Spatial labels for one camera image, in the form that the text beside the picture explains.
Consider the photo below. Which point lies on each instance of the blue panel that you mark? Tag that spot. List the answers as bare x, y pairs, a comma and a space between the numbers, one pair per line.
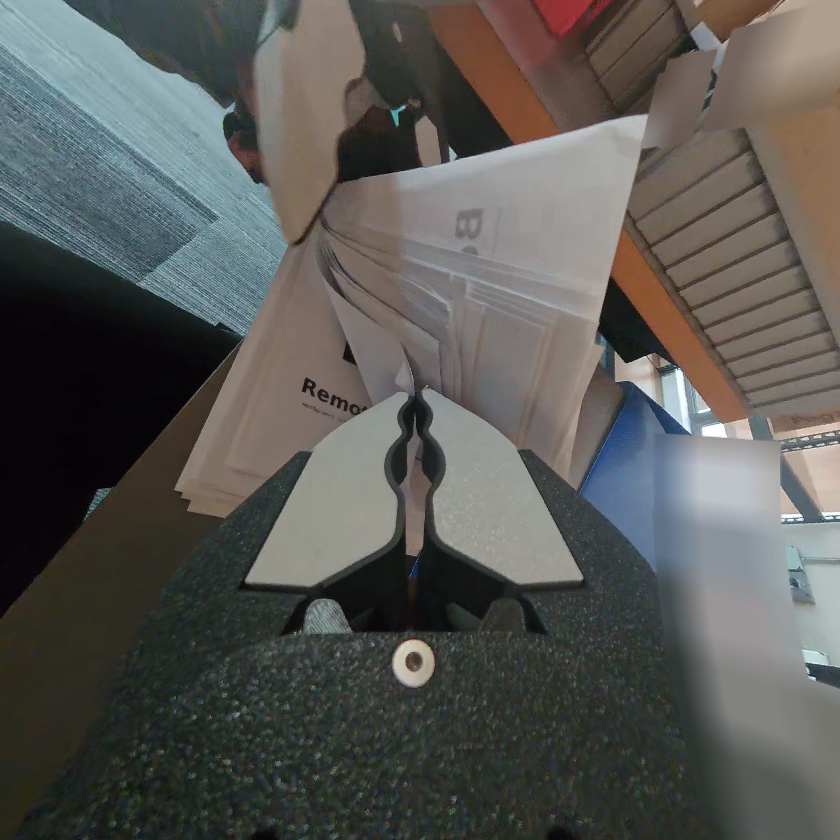
630, 472

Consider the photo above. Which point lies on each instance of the person's black pants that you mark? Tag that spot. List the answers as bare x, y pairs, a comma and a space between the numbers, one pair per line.
79, 394

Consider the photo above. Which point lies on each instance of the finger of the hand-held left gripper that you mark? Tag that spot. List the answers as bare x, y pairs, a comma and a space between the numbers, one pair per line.
302, 131

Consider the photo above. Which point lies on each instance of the person's left hand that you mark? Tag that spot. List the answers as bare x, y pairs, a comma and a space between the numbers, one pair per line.
246, 148

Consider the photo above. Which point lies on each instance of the stack of white paper sheets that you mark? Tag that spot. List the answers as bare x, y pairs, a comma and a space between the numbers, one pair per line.
525, 229

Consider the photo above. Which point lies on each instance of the tan cardboard sheet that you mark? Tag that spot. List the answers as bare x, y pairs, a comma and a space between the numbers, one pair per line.
79, 656

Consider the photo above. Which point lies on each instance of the red object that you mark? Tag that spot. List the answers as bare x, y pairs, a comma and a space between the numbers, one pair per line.
571, 13

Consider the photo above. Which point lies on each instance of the grey wall box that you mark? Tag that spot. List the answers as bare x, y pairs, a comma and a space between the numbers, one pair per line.
800, 574

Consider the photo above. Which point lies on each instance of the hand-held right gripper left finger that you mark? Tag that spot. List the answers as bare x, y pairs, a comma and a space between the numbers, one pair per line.
334, 512

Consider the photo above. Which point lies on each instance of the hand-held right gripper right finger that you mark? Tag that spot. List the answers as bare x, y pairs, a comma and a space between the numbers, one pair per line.
499, 512

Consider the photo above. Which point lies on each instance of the person's left forearm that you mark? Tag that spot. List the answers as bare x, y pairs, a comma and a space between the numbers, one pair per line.
177, 33

